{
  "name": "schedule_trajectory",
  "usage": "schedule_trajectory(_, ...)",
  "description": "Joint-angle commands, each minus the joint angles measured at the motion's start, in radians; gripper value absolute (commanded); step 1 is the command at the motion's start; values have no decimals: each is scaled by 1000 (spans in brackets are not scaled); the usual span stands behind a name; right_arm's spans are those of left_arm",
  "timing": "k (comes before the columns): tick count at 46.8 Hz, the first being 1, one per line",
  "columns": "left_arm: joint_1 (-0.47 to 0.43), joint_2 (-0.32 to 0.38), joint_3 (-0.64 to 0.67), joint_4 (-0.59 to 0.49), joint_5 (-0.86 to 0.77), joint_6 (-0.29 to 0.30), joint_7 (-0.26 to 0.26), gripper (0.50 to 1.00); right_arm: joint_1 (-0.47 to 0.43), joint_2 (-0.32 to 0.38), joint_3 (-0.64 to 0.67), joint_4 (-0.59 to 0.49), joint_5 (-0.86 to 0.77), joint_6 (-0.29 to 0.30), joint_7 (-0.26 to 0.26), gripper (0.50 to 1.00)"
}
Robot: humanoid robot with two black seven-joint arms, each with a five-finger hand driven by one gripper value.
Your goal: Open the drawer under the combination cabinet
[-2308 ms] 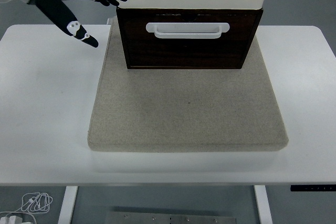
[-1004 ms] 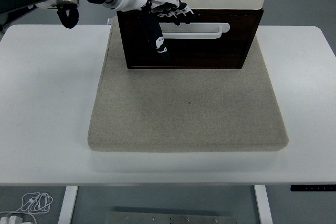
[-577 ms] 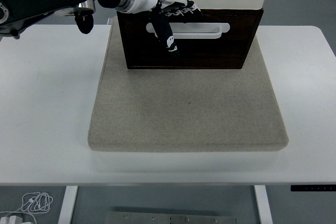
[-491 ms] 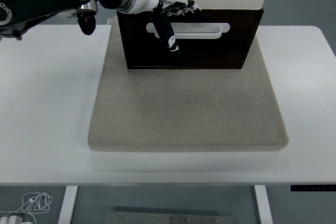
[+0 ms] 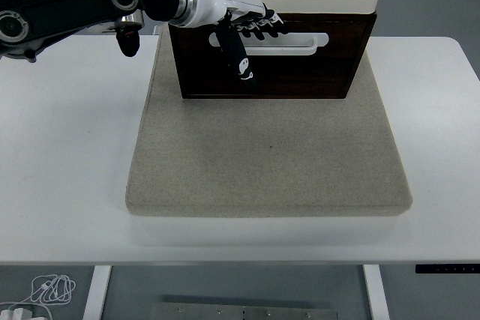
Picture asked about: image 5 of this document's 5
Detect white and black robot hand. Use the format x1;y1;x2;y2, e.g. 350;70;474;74
187;0;290;91

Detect white drawer handle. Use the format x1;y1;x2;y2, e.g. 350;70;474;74
208;31;330;57

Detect dark wooden drawer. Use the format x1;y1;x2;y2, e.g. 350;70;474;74
171;18;371;97

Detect dark wooden drawer case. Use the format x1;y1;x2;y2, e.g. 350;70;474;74
167;9;378;100

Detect grey fabric mat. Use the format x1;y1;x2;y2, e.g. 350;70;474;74
124;22;414;220

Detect white table leg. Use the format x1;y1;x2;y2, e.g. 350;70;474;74
81;265;113;320
361;264;392;320

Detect black table control panel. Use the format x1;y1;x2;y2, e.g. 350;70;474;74
414;264;480;275

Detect coiled white cable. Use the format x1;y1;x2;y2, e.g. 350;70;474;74
28;274;77;305

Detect white charger with cable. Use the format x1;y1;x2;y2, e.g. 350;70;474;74
0;299;54;320

